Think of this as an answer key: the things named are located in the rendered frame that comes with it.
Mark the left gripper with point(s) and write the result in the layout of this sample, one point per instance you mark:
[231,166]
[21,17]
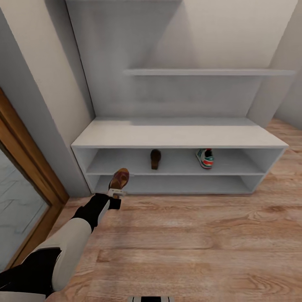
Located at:
[115,203]

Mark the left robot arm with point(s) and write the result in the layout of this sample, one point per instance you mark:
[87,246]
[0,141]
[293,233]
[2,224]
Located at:
[50,266]

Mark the gym shoe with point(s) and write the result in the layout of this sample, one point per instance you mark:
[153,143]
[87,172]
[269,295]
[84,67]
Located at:
[205,157]

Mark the door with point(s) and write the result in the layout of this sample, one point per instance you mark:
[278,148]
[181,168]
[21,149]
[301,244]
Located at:
[31,196]

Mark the sandal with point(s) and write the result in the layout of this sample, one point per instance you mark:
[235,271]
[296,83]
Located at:
[119,180]
[155,158]

